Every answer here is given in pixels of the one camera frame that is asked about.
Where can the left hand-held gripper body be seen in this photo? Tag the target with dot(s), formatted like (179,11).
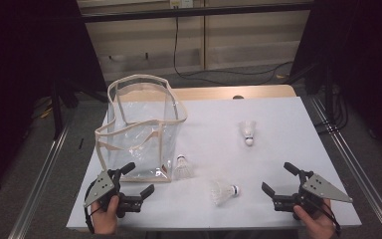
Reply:
(101,191)

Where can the black metal stand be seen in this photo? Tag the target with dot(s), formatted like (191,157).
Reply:
(57,113)
(328,89)

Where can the person's left hand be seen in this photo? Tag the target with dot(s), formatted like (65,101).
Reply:
(105,219)

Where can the white wall socket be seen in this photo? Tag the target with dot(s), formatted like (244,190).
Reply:
(185,3)

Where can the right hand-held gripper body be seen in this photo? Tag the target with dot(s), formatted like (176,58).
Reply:
(325,190)

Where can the transparent bag with beige trim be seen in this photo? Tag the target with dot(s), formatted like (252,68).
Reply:
(139,159)

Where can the person's right hand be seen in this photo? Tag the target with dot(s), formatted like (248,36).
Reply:
(318,225)

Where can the white table cover sheet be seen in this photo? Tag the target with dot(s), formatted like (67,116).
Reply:
(278,156)

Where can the long wall counter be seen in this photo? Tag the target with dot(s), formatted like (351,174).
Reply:
(195,12)

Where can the white shuttlecock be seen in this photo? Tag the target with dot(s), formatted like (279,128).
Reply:
(222,194)
(181,166)
(248,131)

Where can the black curtain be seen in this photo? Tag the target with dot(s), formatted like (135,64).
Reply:
(20,66)
(371,66)

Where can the aluminium floor rail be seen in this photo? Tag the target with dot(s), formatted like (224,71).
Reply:
(361,179)
(36,192)

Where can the small black stick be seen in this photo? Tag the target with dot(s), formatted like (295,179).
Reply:
(81,143)

